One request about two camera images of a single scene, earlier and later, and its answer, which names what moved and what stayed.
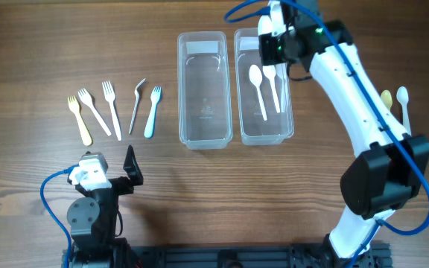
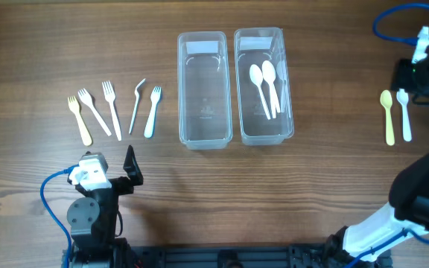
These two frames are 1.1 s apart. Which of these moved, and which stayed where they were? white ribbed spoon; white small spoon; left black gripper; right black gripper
Moved: right black gripper
Stayed: white ribbed spoon; white small spoon; left black gripper
